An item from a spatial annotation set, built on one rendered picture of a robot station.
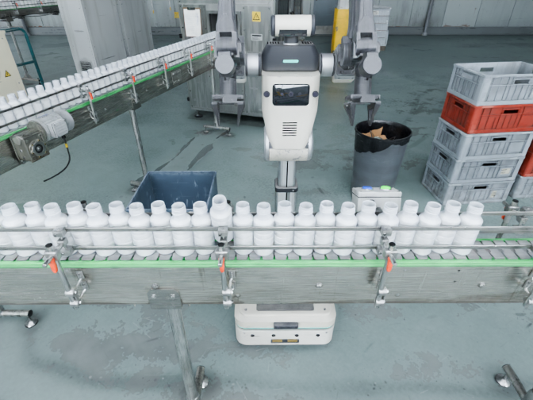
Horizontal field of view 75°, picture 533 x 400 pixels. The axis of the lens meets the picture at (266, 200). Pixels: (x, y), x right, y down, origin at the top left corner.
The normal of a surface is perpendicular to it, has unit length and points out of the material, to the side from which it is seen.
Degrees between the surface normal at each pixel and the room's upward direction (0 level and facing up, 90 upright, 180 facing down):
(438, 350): 0
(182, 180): 90
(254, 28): 90
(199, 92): 90
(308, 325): 90
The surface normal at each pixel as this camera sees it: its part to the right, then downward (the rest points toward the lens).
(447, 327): 0.00, -0.84
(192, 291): 0.00, 0.55
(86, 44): -0.32, 0.51
